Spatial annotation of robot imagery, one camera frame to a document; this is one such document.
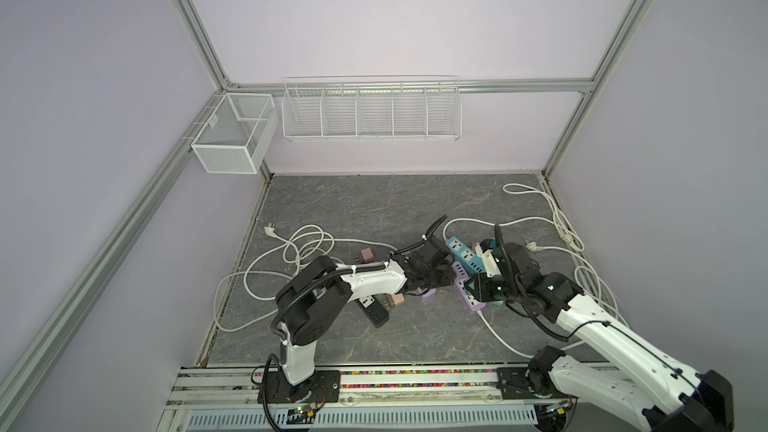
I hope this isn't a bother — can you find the teal power strip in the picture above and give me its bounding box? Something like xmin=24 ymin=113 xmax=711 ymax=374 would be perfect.
xmin=445 ymin=237 xmax=486 ymax=276

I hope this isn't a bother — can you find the purple power strip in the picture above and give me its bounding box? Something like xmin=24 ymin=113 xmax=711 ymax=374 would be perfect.
xmin=419 ymin=289 xmax=437 ymax=303
xmin=452 ymin=261 xmax=486 ymax=314

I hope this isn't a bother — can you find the pink plug adapter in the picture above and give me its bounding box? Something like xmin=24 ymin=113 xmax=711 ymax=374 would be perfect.
xmin=386 ymin=294 xmax=405 ymax=308
xmin=358 ymin=248 xmax=375 ymax=264

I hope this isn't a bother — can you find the black power strip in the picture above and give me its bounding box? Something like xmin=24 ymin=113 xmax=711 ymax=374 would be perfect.
xmin=357 ymin=295 xmax=390 ymax=328

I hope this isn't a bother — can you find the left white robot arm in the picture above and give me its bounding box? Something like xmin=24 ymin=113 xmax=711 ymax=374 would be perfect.
xmin=266 ymin=215 xmax=455 ymax=394

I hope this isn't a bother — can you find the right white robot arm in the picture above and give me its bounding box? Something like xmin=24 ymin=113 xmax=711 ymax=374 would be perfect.
xmin=467 ymin=239 xmax=735 ymax=431

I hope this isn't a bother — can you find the white mesh box basket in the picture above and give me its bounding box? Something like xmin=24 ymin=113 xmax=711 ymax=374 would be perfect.
xmin=192 ymin=93 xmax=279 ymax=175

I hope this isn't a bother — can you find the long white cable right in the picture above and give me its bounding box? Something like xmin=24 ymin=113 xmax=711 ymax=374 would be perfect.
xmin=440 ymin=182 xmax=628 ymax=361

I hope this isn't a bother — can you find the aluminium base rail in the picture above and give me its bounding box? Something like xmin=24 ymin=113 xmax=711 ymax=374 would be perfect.
xmin=155 ymin=359 xmax=673 ymax=432

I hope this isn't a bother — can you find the white power cable with plug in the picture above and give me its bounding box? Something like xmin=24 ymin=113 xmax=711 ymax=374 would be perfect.
xmin=212 ymin=223 xmax=400 ymax=334

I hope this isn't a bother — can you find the white wire shelf basket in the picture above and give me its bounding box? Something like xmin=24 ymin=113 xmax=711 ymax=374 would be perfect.
xmin=282 ymin=75 xmax=463 ymax=141

